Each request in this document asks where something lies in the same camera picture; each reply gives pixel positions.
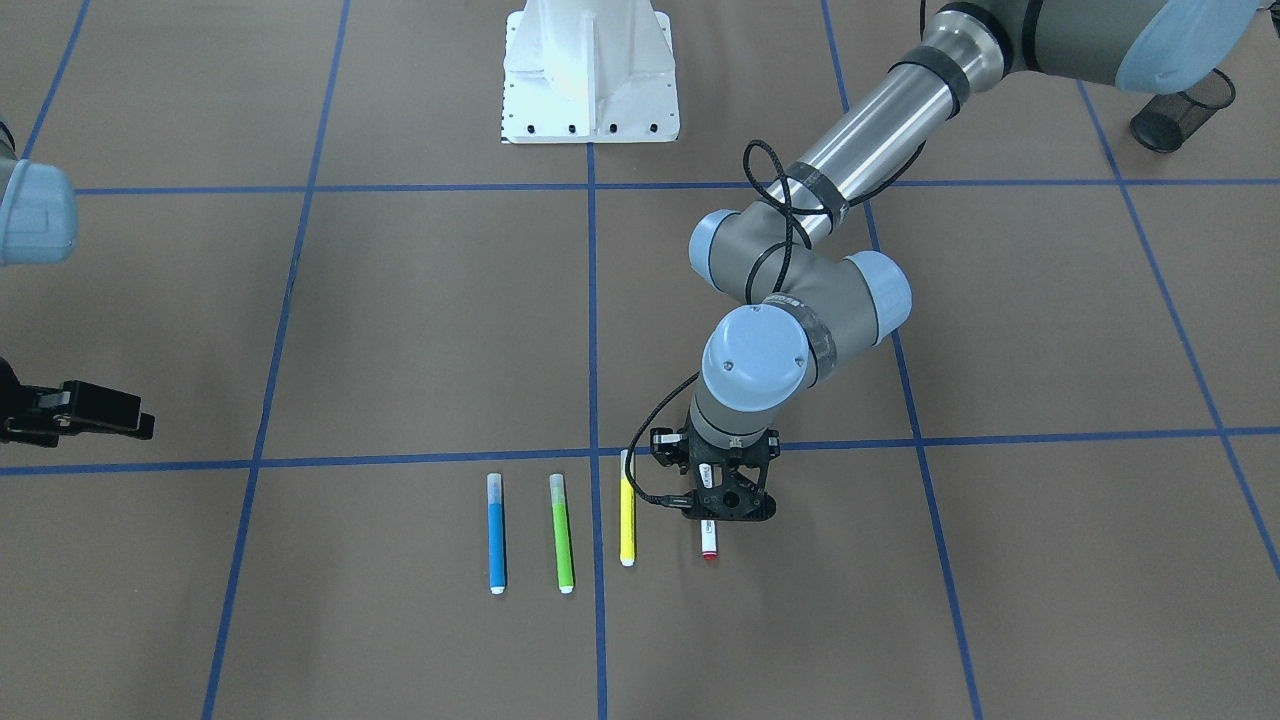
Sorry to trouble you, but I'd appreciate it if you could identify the yellow highlighter marker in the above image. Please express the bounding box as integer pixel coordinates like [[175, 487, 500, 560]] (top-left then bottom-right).
[[618, 448, 637, 568]]

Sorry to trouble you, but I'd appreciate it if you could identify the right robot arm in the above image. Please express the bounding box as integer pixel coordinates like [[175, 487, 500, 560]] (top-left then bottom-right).
[[1, 124, 155, 448]]

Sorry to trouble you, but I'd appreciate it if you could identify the near black mesh pen cup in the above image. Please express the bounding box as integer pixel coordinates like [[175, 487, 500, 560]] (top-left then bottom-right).
[[1129, 68, 1236, 154]]

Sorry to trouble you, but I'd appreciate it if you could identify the blue highlighter marker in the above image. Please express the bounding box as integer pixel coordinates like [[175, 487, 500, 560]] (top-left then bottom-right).
[[486, 471, 507, 594]]

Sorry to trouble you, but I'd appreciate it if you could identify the white camera stand column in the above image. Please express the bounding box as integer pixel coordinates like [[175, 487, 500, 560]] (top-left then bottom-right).
[[500, 1, 681, 145]]

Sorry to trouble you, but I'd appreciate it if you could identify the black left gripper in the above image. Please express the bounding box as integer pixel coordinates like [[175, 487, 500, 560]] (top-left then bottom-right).
[[684, 432, 781, 521]]

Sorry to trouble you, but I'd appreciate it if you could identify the red capped white marker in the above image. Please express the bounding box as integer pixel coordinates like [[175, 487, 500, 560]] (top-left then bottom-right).
[[699, 520, 718, 562]]

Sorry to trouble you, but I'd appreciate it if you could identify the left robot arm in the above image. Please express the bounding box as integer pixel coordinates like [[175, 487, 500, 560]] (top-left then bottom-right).
[[645, 1, 1257, 521]]

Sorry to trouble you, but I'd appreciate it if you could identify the green highlighter marker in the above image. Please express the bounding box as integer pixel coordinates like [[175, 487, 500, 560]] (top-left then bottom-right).
[[548, 473, 575, 594]]

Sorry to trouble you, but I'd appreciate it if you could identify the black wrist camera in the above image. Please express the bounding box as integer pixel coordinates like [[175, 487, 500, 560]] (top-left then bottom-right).
[[649, 427, 690, 475]]

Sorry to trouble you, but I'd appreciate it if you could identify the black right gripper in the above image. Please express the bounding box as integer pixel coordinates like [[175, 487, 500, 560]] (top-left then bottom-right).
[[1, 359, 155, 448]]

